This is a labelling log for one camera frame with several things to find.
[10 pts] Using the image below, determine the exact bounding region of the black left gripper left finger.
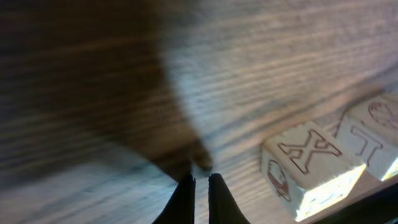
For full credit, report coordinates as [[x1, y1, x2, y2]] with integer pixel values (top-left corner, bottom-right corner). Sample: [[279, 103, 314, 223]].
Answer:
[[153, 174, 196, 224]]

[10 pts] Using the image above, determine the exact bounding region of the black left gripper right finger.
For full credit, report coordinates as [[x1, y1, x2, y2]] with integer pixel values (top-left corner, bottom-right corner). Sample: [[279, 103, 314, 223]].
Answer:
[[208, 173, 249, 224]]

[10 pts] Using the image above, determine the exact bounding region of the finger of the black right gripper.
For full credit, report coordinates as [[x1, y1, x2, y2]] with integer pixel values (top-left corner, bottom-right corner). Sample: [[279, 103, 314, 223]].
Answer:
[[312, 182, 397, 223]]

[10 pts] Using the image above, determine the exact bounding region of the red W wooden block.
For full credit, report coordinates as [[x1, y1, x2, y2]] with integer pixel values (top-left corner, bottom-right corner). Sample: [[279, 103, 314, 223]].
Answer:
[[260, 121, 366, 222]]

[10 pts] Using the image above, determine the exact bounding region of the yellow wooden block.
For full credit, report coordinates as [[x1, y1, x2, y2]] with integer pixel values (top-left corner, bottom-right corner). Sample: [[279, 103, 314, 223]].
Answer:
[[336, 91, 397, 181]]

